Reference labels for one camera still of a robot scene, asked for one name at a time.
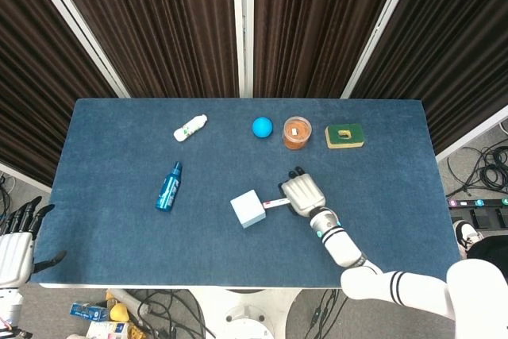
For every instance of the blue fabric table cover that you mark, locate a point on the blue fabric table cover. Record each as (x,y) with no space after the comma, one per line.
(198,243)

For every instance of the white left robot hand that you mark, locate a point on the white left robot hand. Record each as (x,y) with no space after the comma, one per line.
(14,251)

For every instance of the white printed carton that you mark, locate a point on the white printed carton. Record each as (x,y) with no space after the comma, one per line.
(109,330)

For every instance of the brown pleated partition panel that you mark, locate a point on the brown pleated partition panel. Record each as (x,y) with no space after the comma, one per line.
(158,25)
(35,97)
(317,25)
(456,57)

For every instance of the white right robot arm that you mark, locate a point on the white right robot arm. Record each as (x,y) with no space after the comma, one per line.
(377,275)

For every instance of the small white pink tube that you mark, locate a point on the small white pink tube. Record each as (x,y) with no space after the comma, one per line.
(274,203)

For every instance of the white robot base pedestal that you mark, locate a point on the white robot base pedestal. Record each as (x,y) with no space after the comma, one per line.
(246,311)

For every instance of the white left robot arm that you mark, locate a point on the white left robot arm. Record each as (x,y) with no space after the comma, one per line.
(8,307)

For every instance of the black foot pedal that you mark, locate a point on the black foot pedal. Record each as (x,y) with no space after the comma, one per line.
(486,218)

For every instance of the blue cardboard box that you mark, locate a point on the blue cardboard box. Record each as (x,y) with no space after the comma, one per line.
(88,311)

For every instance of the white partition frame post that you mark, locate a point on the white partition frame post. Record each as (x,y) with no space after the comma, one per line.
(377,25)
(79,25)
(243,25)

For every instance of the light blue foam cube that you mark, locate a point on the light blue foam cube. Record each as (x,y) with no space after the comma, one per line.
(248,209)

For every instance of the white sneaker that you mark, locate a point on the white sneaker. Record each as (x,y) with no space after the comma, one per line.
(465,233)

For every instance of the yellow plastic toy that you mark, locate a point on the yellow plastic toy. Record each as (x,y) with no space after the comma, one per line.
(119,312)

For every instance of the white table frame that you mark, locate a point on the white table frame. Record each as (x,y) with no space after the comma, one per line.
(190,286)

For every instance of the small white plastic bottle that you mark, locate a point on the small white plastic bottle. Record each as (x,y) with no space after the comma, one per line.
(189,128)

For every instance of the clear jar of rubber bands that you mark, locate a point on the clear jar of rubber bands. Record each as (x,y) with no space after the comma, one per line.
(297,133)

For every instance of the teal spray bottle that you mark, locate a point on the teal spray bottle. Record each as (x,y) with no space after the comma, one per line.
(169,188)

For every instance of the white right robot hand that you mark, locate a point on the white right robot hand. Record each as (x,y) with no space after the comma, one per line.
(303,194)

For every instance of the yellow green scrub sponge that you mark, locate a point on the yellow green scrub sponge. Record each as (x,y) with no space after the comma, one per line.
(344,136)

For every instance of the blue rubber ball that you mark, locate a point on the blue rubber ball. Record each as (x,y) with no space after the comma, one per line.
(262,127)

